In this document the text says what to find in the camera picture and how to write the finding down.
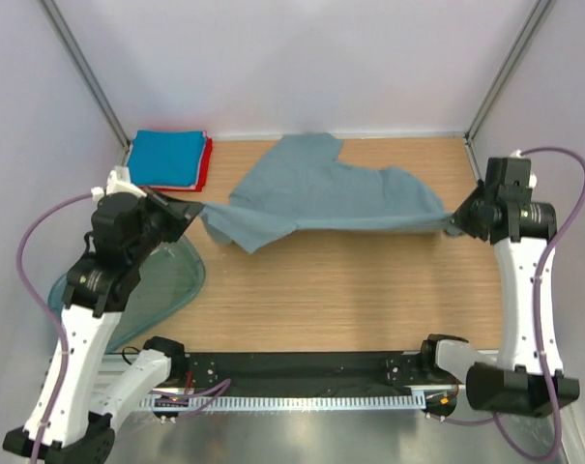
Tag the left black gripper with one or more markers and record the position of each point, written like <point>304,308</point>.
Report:
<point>181,213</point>

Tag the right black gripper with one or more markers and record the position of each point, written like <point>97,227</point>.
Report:
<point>461,218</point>

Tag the grey-blue t shirt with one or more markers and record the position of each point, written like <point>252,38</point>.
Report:
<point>301,184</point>

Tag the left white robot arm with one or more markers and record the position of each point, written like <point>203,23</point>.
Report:
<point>71,423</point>

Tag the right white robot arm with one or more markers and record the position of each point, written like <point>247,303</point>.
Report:
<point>527,377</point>

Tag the folded red t shirt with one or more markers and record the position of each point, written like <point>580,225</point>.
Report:
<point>202,172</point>

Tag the folded blue t shirt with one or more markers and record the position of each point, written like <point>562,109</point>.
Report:
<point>165,158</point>

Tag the translucent teal plastic basket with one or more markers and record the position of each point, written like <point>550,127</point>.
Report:
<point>171,278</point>

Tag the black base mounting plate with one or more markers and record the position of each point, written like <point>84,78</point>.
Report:
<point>310,374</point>

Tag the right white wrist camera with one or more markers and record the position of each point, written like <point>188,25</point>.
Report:
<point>521,171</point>

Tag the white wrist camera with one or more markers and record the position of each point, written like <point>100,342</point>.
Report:
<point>118,180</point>
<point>521,171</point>

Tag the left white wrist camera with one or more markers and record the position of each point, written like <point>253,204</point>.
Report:
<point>118,180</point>

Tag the right aluminium frame post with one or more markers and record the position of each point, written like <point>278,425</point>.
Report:
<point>517,51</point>

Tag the aluminium frame post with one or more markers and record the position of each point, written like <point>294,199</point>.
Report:
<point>517,51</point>
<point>67,39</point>

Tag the slotted grey cable duct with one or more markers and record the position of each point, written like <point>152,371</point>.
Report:
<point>228,404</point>

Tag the left aluminium frame post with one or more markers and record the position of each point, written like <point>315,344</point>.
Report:
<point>67,39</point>

